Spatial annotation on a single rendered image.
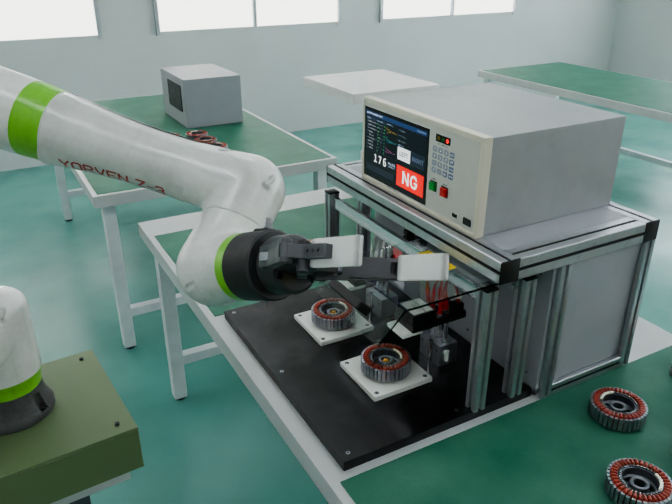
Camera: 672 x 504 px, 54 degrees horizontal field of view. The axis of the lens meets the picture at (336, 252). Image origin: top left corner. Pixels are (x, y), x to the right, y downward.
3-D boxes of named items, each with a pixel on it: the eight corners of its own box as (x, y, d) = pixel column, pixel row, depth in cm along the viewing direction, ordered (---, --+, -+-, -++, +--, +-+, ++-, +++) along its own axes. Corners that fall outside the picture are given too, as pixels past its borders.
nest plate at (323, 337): (321, 346, 157) (321, 342, 157) (294, 318, 169) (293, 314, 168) (374, 330, 164) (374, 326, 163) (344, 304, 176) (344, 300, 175)
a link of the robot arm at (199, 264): (209, 317, 99) (149, 285, 92) (240, 244, 103) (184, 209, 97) (265, 320, 89) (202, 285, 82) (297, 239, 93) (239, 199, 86)
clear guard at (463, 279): (377, 347, 114) (378, 318, 112) (314, 290, 133) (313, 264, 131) (517, 303, 129) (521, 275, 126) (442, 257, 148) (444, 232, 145)
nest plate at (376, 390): (374, 402, 138) (374, 397, 137) (339, 366, 150) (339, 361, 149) (432, 381, 144) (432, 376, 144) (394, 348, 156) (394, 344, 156)
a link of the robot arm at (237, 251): (274, 309, 90) (218, 304, 83) (281, 225, 91) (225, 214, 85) (303, 310, 85) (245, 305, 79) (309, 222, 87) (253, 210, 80)
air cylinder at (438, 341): (438, 367, 149) (439, 346, 147) (418, 351, 155) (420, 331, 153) (455, 361, 152) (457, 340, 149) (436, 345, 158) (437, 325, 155)
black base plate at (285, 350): (343, 471, 123) (343, 462, 122) (224, 318, 173) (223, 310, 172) (530, 396, 143) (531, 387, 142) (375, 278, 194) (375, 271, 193)
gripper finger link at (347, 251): (316, 239, 68) (311, 238, 68) (364, 235, 63) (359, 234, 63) (314, 268, 68) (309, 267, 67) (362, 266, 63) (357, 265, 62)
